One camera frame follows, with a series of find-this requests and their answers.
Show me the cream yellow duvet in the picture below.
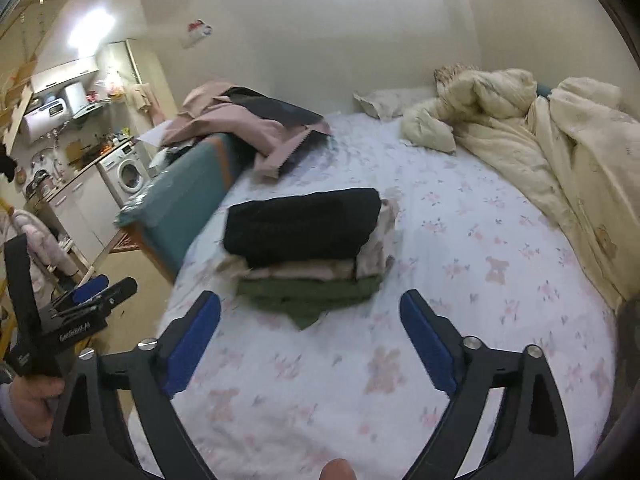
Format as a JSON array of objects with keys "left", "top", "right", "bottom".
[{"left": 400, "top": 67, "right": 639, "bottom": 309}]

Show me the pink clothes pile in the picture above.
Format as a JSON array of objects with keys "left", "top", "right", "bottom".
[{"left": 162, "top": 79, "right": 332, "bottom": 179}]

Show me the white pillow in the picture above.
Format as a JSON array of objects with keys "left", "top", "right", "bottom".
[{"left": 352, "top": 86, "right": 436, "bottom": 122}]

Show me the kitchen counter cabinet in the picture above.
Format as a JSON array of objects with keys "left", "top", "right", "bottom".
[{"left": 32, "top": 140, "right": 150, "bottom": 264}]

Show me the folded olive green garment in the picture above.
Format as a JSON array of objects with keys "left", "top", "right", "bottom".
[{"left": 236, "top": 275, "right": 383, "bottom": 330}]

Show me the white water heater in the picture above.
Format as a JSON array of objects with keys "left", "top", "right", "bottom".
[{"left": 21, "top": 99, "right": 70, "bottom": 143}]

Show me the folded beige pink garment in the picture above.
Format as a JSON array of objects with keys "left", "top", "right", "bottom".
[{"left": 217, "top": 198, "right": 402, "bottom": 283}]

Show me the black pants blue stripe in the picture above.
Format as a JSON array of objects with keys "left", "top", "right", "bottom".
[{"left": 222, "top": 188, "right": 382, "bottom": 269}]

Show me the person's left hand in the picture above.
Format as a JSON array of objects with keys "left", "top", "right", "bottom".
[{"left": 1, "top": 376, "right": 65, "bottom": 445}]

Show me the white floral bed sheet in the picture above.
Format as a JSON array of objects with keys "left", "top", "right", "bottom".
[{"left": 164, "top": 114, "right": 616, "bottom": 479}]

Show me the white washing machine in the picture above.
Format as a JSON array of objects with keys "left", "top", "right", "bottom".
[{"left": 98, "top": 141, "right": 151, "bottom": 206}]

